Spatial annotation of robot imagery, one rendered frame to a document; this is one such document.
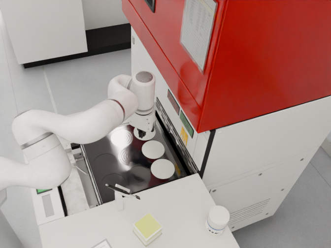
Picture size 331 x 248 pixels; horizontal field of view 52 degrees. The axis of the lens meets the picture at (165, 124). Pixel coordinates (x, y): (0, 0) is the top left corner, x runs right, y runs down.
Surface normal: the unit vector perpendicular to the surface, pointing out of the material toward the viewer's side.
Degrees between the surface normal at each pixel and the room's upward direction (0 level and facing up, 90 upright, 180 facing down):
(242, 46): 90
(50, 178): 55
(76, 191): 0
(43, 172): 50
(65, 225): 0
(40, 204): 0
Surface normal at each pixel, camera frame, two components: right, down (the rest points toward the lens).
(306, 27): 0.39, 0.71
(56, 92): 0.07, -0.66
